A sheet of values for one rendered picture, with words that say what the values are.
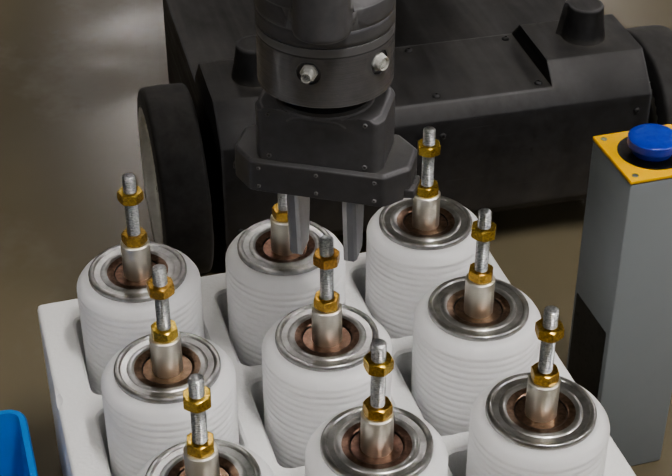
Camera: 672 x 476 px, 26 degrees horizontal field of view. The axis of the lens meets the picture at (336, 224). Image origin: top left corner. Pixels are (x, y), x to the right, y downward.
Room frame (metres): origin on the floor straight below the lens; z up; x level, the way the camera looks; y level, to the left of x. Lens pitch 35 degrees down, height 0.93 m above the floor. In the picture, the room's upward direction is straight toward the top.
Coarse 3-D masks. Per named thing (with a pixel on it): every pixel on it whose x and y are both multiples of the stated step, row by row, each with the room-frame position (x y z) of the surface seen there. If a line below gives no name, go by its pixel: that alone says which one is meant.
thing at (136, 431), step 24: (216, 384) 0.77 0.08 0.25; (120, 408) 0.75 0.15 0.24; (144, 408) 0.75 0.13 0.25; (168, 408) 0.75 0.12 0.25; (216, 408) 0.76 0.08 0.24; (120, 432) 0.76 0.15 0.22; (144, 432) 0.74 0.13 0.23; (168, 432) 0.74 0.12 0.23; (216, 432) 0.76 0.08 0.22; (120, 456) 0.76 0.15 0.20; (144, 456) 0.74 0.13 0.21
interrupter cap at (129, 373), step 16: (144, 336) 0.82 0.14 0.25; (192, 336) 0.82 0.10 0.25; (128, 352) 0.80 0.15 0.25; (144, 352) 0.80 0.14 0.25; (192, 352) 0.80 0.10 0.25; (208, 352) 0.80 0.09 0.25; (128, 368) 0.79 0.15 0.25; (144, 368) 0.79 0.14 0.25; (192, 368) 0.79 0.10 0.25; (208, 368) 0.79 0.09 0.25; (128, 384) 0.77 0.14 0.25; (144, 384) 0.77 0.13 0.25; (160, 384) 0.77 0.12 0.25; (176, 384) 0.77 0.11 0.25; (208, 384) 0.77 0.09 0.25; (144, 400) 0.75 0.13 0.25; (160, 400) 0.75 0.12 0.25; (176, 400) 0.75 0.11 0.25
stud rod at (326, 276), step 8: (320, 240) 0.82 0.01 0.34; (328, 240) 0.82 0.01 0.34; (320, 248) 0.82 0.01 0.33; (328, 248) 0.82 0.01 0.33; (328, 256) 0.82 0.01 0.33; (320, 272) 0.82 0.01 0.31; (328, 272) 0.82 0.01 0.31; (320, 280) 0.82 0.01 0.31; (328, 280) 0.82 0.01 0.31; (320, 288) 0.82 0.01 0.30; (328, 288) 0.82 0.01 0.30; (320, 296) 0.82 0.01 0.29; (328, 296) 0.82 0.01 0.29
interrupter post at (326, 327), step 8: (312, 304) 0.83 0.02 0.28; (312, 312) 0.82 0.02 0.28; (320, 312) 0.82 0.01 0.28; (328, 312) 0.82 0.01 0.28; (336, 312) 0.82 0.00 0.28; (312, 320) 0.82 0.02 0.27; (320, 320) 0.81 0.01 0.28; (328, 320) 0.81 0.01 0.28; (336, 320) 0.81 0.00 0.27; (312, 328) 0.82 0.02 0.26; (320, 328) 0.81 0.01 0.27; (328, 328) 0.81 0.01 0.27; (336, 328) 0.81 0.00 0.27; (312, 336) 0.82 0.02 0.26; (320, 336) 0.81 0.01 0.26; (328, 336) 0.81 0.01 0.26; (336, 336) 0.81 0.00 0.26; (320, 344) 0.81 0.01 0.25; (328, 344) 0.81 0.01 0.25; (336, 344) 0.81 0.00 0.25
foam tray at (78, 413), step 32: (224, 288) 0.97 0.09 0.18; (352, 288) 0.97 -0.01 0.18; (64, 320) 0.93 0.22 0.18; (224, 320) 0.97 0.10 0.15; (64, 352) 0.89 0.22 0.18; (64, 384) 0.85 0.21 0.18; (256, 384) 0.86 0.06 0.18; (64, 416) 0.82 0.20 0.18; (96, 416) 0.82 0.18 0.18; (256, 416) 0.82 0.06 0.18; (64, 448) 0.82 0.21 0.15; (96, 448) 0.78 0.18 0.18; (256, 448) 0.78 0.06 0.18; (448, 448) 0.78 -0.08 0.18; (608, 448) 0.78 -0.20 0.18
